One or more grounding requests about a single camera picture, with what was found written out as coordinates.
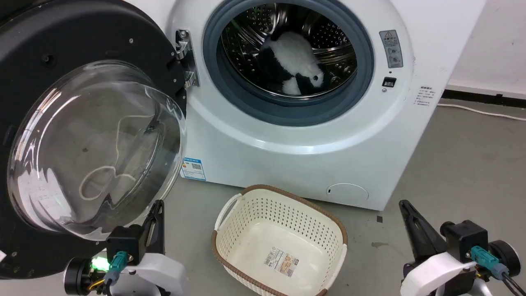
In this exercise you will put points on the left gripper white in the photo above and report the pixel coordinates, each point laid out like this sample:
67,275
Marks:
160,271

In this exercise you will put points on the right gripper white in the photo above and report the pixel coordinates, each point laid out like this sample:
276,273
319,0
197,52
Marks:
431,273

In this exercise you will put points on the black round washer door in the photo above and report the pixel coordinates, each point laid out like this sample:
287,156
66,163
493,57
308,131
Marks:
28,45

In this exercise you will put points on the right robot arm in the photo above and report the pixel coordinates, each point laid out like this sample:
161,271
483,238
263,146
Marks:
507,255

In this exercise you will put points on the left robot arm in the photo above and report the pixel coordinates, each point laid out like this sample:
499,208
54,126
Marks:
78,275

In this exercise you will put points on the white front-load washing machine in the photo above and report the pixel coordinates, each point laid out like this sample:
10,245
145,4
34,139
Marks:
287,164

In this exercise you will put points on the black door latch socket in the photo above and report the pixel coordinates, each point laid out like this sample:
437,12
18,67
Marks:
389,82

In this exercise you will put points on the chrome door hinge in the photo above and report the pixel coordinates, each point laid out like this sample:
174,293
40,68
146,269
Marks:
187,57

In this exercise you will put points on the blue energy rating sticker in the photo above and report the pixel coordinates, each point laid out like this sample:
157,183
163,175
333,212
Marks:
193,168

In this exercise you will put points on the round white filter cover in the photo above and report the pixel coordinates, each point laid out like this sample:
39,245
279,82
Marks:
347,193

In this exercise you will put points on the cream plastic laundry basket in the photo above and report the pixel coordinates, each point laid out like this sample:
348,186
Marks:
246,246

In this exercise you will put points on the paper product label sticker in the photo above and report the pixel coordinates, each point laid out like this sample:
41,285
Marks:
281,262

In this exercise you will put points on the grey warning label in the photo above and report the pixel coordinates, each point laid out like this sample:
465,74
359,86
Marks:
391,48

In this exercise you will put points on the perforated steel washer drum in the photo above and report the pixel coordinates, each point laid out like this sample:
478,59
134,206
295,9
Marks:
337,41

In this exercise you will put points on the black white panda plush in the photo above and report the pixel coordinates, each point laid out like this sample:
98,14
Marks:
294,55

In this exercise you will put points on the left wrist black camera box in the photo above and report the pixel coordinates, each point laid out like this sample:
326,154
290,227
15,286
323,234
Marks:
125,242

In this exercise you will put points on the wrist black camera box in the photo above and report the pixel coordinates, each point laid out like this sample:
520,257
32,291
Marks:
464,238
125,242

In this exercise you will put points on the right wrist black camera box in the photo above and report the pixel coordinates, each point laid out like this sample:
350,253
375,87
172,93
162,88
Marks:
464,238

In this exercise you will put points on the black wall baseboard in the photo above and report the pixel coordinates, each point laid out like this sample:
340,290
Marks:
472,96

